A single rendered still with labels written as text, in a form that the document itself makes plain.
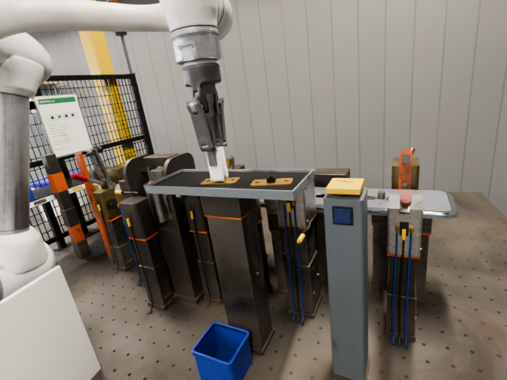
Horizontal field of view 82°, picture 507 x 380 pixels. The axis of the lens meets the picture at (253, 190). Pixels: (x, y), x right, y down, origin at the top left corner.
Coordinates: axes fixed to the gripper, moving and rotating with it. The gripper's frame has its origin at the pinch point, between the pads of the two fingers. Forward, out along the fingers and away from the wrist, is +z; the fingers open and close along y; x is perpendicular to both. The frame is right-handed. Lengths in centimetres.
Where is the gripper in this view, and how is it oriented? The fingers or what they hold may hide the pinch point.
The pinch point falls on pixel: (217, 163)
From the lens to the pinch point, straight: 64.5
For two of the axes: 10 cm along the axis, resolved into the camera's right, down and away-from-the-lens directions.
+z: 1.3, 9.4, 3.2
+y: -2.9, 3.4, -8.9
